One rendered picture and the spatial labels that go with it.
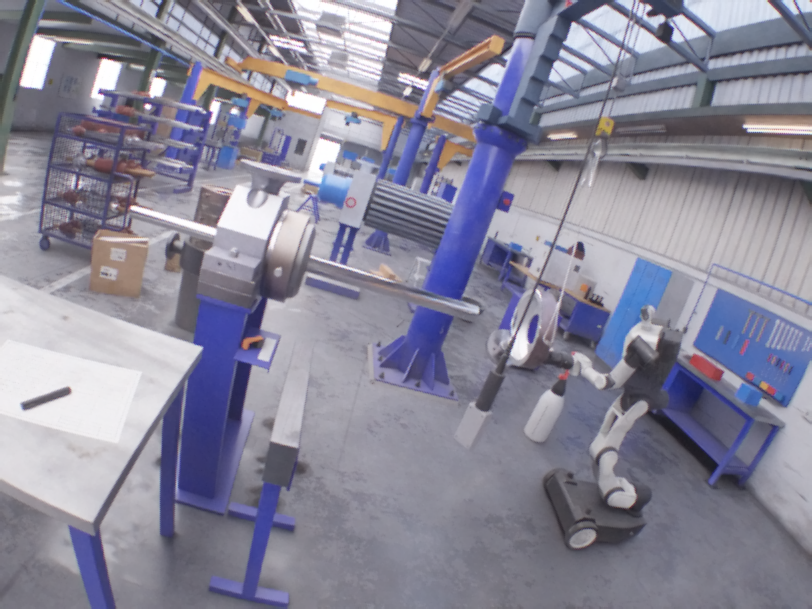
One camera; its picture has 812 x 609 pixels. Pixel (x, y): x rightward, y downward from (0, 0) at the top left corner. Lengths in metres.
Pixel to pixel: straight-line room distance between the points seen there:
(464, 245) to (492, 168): 0.63
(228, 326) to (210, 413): 0.38
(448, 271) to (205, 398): 2.24
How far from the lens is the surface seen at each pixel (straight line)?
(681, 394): 5.76
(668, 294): 6.42
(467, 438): 1.25
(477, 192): 3.34
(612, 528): 2.81
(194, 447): 1.88
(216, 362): 1.63
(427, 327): 3.50
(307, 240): 1.67
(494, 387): 1.17
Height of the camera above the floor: 1.53
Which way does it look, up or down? 15 degrees down
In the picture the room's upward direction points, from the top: 20 degrees clockwise
